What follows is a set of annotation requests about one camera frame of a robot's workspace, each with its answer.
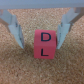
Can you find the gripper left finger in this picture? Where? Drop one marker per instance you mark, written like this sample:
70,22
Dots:
14,28

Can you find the pink block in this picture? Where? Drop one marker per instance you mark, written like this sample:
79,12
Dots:
45,43

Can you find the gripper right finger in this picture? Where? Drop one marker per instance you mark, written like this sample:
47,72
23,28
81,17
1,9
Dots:
64,30

